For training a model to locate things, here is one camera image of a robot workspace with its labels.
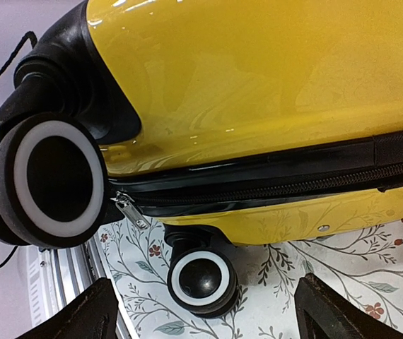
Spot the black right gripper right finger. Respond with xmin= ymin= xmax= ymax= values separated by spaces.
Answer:
xmin=294 ymin=273 xmax=403 ymax=338

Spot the yellow Pikachu suitcase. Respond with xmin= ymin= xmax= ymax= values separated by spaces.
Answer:
xmin=0 ymin=1 xmax=403 ymax=319

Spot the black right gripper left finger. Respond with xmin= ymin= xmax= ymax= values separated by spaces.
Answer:
xmin=20 ymin=278 xmax=118 ymax=339

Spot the floral table mat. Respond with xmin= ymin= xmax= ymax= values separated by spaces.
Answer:
xmin=95 ymin=217 xmax=403 ymax=338

